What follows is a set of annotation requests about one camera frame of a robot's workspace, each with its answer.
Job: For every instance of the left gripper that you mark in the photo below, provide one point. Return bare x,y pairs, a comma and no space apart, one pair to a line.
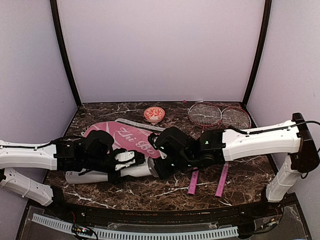
115,177

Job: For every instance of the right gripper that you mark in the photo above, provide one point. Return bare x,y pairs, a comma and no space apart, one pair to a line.
163,173

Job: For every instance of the white shuttlecock tube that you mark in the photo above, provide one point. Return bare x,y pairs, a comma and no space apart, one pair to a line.
135,171

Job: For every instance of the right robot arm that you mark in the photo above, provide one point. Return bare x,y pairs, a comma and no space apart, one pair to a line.
291,137

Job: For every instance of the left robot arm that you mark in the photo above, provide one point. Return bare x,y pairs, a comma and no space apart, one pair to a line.
70,153

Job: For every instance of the left red badminton racket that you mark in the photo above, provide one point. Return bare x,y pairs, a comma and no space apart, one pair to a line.
203,114

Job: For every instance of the red badminton racket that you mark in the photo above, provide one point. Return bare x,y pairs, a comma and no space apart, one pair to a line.
231,117
203,114

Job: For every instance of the right red badminton racket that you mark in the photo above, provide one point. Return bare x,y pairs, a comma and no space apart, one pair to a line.
231,117

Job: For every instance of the pink racket bag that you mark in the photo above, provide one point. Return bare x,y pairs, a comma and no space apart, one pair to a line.
127,137

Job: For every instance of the red white patterned bowl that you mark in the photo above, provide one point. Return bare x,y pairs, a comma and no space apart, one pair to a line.
154,114

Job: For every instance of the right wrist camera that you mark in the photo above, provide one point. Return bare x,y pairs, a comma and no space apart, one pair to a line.
154,140

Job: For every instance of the white cable tray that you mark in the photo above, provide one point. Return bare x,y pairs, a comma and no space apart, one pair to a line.
117,231

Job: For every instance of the left black frame post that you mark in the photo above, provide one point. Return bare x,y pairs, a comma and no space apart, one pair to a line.
63,52

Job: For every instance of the black frame post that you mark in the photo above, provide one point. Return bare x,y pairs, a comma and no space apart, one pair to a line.
258,53
63,52

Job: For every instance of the right black frame post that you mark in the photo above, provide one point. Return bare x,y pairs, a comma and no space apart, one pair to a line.
258,53

